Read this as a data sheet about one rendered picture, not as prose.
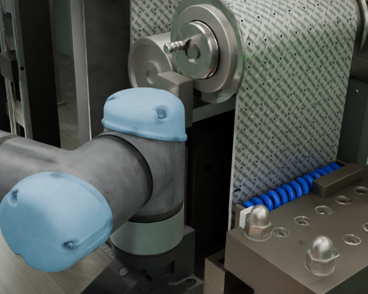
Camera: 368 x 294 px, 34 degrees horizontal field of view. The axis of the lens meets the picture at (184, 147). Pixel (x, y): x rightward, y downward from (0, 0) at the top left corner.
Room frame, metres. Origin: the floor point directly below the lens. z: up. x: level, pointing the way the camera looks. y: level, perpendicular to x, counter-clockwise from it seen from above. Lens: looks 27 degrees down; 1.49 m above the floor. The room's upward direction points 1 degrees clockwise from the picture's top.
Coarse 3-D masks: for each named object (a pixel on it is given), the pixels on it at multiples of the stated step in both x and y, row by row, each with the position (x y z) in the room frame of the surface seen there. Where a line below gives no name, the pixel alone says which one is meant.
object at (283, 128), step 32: (256, 96) 0.73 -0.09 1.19; (288, 96) 0.78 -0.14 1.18; (320, 96) 0.82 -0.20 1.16; (256, 128) 0.74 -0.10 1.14; (288, 128) 0.78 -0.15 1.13; (320, 128) 0.83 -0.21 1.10; (256, 160) 0.74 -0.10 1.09; (288, 160) 0.79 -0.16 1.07; (320, 160) 0.84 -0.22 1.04; (256, 192) 0.74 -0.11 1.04
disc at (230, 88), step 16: (192, 0) 0.78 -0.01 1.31; (208, 0) 0.75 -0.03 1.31; (176, 16) 0.80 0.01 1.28; (224, 16) 0.73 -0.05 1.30; (240, 32) 0.71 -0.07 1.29; (240, 48) 0.71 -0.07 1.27; (176, 64) 0.80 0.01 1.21; (240, 64) 0.70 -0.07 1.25; (240, 80) 0.70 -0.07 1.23; (208, 96) 0.75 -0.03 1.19; (224, 96) 0.72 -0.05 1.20
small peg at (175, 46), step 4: (180, 40) 0.76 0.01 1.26; (164, 44) 0.75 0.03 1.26; (168, 44) 0.74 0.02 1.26; (172, 44) 0.74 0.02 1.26; (176, 44) 0.75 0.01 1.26; (180, 44) 0.75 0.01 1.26; (184, 44) 0.75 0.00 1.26; (164, 48) 0.74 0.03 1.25; (168, 48) 0.74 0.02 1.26; (172, 48) 0.74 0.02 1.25; (176, 48) 0.74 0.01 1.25; (180, 48) 0.75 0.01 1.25; (184, 48) 0.75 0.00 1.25; (168, 52) 0.74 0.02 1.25; (172, 52) 0.75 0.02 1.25
